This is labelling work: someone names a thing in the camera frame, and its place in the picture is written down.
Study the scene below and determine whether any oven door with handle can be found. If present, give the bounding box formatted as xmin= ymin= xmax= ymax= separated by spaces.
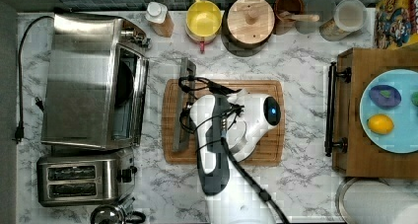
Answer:
xmin=143 ymin=53 xmax=196 ymax=153

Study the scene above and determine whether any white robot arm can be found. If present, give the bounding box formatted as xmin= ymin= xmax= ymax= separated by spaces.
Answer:
xmin=190 ymin=91 xmax=281 ymax=224

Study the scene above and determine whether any silver toaster oven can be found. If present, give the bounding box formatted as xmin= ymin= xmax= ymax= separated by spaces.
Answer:
xmin=41 ymin=14 xmax=151 ymax=150

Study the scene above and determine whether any bamboo cutting board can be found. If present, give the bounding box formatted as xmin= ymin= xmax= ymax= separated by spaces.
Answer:
xmin=162 ymin=79 xmax=285 ymax=166

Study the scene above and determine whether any yellow mug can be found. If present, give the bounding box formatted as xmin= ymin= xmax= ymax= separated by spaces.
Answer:
xmin=185 ymin=0 xmax=222 ymax=53

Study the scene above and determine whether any black pot with wooden lid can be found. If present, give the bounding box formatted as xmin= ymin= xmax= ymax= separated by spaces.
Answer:
xmin=223 ymin=0 xmax=275 ymax=49

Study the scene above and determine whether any white-capped spice bottle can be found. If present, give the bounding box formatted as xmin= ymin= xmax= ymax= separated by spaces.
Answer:
xmin=145 ymin=2 xmax=174 ymax=37

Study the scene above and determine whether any wooden pestle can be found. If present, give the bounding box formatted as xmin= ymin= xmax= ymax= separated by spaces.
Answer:
xmin=279 ymin=11 xmax=319 ymax=22

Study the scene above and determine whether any silver two-slot toaster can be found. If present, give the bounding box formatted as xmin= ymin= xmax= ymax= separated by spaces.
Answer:
xmin=36 ymin=148 xmax=137 ymax=207

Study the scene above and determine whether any brown wooden bowl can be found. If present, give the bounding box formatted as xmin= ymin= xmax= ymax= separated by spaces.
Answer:
xmin=273 ymin=0 xmax=305 ymax=36

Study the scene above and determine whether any jar with translucent lid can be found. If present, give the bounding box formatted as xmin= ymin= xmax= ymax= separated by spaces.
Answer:
xmin=319 ymin=0 xmax=367 ymax=41

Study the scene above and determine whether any yellow toy lemon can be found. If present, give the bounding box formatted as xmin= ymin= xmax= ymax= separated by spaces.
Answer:
xmin=367 ymin=113 xmax=394 ymax=134

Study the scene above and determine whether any purple plush plum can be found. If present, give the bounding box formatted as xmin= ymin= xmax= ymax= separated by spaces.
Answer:
xmin=369 ymin=85 xmax=402 ymax=109

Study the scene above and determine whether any light blue plate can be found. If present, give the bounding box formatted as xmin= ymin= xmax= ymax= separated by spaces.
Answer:
xmin=359 ymin=69 xmax=417 ymax=154

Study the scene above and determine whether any green red toy fruit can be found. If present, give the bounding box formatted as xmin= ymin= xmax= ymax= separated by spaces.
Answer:
xmin=411 ymin=92 xmax=418 ymax=107

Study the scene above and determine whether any yellow cereal box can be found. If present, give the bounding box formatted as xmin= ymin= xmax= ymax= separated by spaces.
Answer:
xmin=374 ymin=0 xmax=418 ymax=50

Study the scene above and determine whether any wooden tray with black handle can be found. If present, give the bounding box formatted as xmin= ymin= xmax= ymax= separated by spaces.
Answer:
xmin=324 ymin=48 xmax=417 ymax=180

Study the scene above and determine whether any black power cord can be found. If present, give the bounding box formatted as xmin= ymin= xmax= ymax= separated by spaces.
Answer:
xmin=12 ymin=15 xmax=55 ymax=144

